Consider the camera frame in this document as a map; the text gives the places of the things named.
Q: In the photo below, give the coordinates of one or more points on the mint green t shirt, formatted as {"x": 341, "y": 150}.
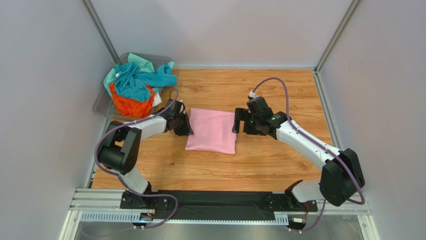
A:
{"x": 144, "y": 65}

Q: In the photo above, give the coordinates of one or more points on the white t shirt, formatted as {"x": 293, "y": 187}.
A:
{"x": 157, "y": 100}

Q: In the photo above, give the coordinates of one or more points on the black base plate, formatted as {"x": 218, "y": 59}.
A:
{"x": 215, "y": 205}

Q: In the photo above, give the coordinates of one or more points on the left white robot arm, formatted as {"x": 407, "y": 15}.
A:
{"x": 117, "y": 151}

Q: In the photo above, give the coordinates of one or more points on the teal blue t shirt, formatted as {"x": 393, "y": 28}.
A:
{"x": 132, "y": 83}

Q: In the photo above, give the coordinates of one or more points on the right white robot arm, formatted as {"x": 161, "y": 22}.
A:
{"x": 341, "y": 174}

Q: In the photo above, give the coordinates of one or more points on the aluminium frame rail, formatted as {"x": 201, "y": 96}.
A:
{"x": 92, "y": 199}

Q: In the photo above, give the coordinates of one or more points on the orange t shirt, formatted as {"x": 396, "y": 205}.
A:
{"x": 132, "y": 108}

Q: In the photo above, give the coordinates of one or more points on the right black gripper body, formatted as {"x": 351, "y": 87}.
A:
{"x": 246, "y": 121}

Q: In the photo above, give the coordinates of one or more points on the pink t shirt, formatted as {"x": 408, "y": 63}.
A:
{"x": 212, "y": 131}

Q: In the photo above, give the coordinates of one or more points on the grey plastic bin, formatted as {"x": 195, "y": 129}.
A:
{"x": 104, "y": 104}

